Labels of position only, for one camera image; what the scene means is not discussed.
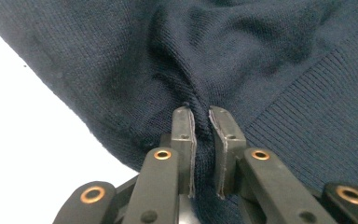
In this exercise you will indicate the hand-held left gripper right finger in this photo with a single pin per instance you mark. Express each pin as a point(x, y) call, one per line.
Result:
point(227, 149)

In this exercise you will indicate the white foam board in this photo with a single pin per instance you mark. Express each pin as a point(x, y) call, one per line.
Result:
point(28, 140)

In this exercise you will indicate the black knit sweater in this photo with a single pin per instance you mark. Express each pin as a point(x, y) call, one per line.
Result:
point(136, 62)

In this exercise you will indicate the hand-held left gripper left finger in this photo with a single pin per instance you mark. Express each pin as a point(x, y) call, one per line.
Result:
point(185, 149)

